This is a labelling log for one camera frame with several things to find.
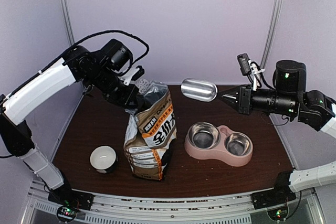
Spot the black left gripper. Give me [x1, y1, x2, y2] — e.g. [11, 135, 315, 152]
[86, 65, 139, 108]

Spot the metal food scoop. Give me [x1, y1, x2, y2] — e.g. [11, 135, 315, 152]
[181, 78, 221, 102]

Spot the dog food bag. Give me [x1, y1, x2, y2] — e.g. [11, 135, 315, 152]
[123, 80, 177, 181]

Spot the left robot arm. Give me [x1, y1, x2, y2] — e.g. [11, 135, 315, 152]
[1, 39, 144, 205]

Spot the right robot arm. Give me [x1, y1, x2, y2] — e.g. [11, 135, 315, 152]
[218, 60, 335, 204]

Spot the pink double pet feeder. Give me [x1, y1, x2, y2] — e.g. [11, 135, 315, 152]
[184, 125, 254, 167]

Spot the small steel feeder bowl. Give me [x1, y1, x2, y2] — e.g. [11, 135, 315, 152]
[224, 133, 253, 156]

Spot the large steel feeder bowl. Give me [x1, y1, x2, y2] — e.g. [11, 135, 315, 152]
[186, 122, 221, 150]

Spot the white ceramic bowl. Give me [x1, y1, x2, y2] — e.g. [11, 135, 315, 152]
[90, 146, 119, 174]

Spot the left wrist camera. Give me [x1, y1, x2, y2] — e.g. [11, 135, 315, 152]
[119, 65, 145, 86]

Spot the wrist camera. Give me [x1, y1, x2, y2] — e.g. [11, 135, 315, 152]
[119, 65, 145, 86]
[237, 53, 265, 91]

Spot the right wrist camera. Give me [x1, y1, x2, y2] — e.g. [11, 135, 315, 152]
[237, 53, 265, 91]

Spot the black braided cable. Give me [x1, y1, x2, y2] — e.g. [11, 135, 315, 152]
[0, 30, 150, 104]

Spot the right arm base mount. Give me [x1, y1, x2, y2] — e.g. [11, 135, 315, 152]
[251, 170, 298, 223]

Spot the aluminium front rail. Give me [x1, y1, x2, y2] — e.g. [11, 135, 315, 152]
[26, 179, 321, 224]

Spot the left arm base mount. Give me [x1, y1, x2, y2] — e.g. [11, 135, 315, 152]
[44, 182, 94, 223]

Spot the right aluminium frame post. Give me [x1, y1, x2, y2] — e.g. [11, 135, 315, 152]
[260, 0, 283, 68]

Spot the aluminium frame post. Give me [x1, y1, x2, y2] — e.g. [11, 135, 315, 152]
[59, 0, 75, 45]
[260, 0, 283, 68]

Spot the left aluminium frame post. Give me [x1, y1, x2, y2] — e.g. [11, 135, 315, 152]
[59, 0, 75, 45]

